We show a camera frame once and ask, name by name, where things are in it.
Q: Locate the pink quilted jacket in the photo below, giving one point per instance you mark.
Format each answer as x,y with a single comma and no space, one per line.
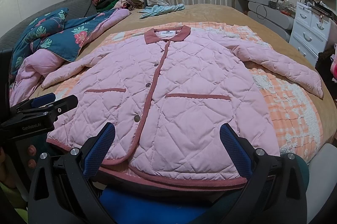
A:
168,92

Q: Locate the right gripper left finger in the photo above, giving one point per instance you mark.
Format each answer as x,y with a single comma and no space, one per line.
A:
61,190

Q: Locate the blue floral pink quilt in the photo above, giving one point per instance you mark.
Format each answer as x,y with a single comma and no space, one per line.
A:
49,53

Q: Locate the orange plaid bear blanket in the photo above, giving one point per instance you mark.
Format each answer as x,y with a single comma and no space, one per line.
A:
296,120

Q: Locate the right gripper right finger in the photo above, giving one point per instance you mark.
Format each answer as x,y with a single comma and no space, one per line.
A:
276,186

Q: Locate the tan bed cover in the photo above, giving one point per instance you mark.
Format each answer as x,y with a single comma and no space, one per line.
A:
222,14

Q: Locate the blue floral pillow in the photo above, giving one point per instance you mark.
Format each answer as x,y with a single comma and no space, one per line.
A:
41,27

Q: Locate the person left hand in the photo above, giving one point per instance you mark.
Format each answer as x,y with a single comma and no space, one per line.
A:
32,153

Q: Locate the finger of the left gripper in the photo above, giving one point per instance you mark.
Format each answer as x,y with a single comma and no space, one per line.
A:
34,102
59,107

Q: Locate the grey vanity table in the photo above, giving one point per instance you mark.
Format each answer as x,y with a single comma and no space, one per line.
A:
273,19

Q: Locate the pile of clothes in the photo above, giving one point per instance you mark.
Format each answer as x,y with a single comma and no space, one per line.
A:
105,5

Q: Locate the white drawer chest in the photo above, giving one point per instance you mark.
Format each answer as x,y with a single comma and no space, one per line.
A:
312,32

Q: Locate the light blue garment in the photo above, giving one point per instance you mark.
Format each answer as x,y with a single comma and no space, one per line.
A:
157,10

